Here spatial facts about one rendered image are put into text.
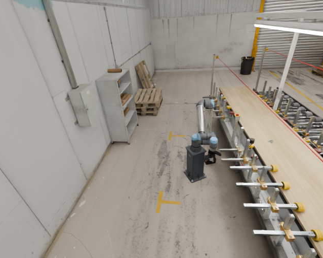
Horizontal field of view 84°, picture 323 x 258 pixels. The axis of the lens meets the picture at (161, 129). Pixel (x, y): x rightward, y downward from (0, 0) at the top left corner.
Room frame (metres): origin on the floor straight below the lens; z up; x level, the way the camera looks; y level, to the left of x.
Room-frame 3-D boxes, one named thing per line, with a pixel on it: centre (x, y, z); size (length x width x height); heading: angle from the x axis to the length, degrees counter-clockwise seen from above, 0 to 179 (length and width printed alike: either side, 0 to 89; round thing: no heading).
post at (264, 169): (1.28, -1.01, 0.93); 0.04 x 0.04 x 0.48; 84
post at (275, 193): (1.03, -0.99, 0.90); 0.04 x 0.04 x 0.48; 84
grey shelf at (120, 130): (3.93, 0.92, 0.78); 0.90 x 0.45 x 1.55; 170
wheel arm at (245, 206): (1.00, -0.96, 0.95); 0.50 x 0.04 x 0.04; 84
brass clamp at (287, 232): (0.76, -0.96, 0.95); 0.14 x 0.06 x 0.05; 174
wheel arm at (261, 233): (0.75, -0.94, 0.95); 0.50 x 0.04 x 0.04; 84
